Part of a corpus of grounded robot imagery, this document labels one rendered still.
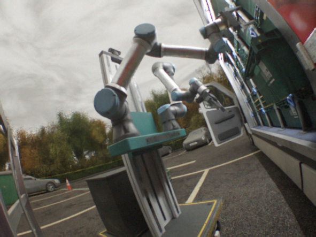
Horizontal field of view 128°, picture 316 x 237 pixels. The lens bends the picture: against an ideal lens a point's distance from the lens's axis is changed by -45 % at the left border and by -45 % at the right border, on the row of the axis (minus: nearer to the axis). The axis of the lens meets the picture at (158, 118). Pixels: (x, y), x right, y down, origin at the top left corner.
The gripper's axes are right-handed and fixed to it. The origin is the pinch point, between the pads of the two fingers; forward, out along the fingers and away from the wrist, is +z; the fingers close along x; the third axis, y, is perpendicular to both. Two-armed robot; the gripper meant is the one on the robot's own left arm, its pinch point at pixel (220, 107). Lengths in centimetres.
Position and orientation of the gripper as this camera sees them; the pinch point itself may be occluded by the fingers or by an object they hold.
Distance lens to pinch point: 97.9
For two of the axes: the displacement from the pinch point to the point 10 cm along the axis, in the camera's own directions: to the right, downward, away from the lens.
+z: 4.9, 7.0, -5.2
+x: 6.8, 0.6, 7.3
